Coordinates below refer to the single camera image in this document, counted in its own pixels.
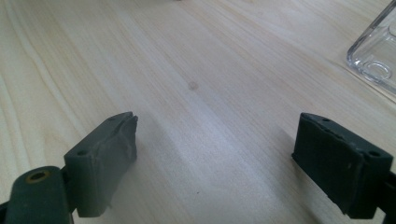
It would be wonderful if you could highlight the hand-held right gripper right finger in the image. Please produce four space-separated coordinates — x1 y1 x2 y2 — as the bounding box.
290 112 394 220

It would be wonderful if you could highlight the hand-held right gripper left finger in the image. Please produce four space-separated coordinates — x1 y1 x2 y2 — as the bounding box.
64 111 139 218

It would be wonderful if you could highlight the clear acrylic book rack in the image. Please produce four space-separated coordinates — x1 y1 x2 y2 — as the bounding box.
346 0 396 104

